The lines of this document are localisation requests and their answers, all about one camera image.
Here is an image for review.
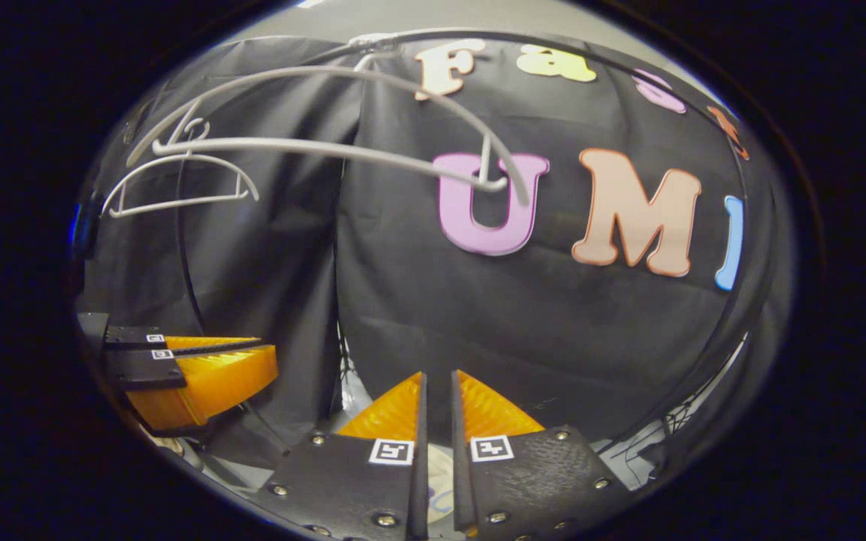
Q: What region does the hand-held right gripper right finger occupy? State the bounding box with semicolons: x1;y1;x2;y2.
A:
451;370;633;541

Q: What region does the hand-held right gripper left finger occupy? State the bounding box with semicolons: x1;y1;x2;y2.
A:
256;372;429;540

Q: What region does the yellow laundry hamper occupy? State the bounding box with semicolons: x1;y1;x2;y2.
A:
328;338;749;538

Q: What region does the white plastic hanger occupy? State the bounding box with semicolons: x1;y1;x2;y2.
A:
101;119;261;220

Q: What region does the white hanger with taped hook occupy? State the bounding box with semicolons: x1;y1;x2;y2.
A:
126;51;531;207

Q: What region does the black metal clothes rack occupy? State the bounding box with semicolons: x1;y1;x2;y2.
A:
174;27;780;459

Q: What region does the black backdrop cloth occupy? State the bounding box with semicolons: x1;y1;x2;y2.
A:
72;34;780;482

